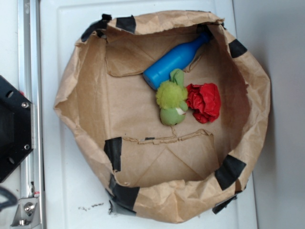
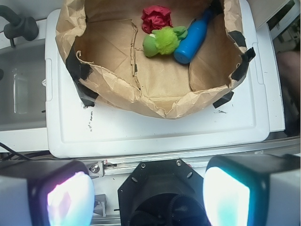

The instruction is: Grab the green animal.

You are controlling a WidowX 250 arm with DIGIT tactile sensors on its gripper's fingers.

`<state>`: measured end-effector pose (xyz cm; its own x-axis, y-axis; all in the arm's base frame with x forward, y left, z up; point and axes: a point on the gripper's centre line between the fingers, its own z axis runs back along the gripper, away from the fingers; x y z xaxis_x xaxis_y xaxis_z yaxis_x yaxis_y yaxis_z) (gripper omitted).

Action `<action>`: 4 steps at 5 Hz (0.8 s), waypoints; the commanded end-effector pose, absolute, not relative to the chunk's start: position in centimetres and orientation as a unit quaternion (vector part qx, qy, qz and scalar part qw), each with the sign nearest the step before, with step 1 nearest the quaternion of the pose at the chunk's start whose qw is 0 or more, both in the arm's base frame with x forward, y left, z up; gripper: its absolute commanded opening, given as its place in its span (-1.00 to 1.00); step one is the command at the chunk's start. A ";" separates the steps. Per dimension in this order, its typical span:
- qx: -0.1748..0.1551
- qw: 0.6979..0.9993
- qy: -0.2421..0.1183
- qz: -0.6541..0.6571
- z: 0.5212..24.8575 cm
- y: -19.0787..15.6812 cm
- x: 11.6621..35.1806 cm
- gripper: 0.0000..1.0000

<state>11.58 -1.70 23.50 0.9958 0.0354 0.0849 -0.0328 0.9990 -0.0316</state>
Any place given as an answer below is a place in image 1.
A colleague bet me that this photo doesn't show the brown paper bag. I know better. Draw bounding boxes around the brown paper bag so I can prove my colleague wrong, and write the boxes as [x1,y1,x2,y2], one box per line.
[54,10,270,223]

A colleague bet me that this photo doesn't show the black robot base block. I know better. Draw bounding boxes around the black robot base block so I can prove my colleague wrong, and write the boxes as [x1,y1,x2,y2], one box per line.
[0,77,33,183]

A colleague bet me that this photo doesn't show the aluminium frame rail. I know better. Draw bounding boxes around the aluminium frame rail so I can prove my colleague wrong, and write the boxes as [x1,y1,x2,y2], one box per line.
[18,0,47,229]

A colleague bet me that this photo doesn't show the red crumpled paper ball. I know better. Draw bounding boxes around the red crumpled paper ball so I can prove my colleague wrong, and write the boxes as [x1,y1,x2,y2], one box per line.
[186,83,221,124]

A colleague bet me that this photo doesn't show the blue plastic bottle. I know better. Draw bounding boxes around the blue plastic bottle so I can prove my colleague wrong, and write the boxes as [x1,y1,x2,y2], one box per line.
[143,32,210,90]

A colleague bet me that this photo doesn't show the green plush animal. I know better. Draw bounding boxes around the green plush animal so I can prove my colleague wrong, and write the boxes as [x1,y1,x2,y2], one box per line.
[156,69,188,126]

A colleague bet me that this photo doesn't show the black cable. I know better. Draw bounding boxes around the black cable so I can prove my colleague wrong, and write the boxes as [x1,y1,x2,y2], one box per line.
[0,186,18,210]

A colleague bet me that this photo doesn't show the white tray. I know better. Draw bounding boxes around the white tray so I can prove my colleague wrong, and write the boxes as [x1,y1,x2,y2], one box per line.
[40,0,257,229]

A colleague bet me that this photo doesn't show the metal corner bracket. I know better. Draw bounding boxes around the metal corner bracket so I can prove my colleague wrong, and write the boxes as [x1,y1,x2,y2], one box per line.
[10,198,40,229]

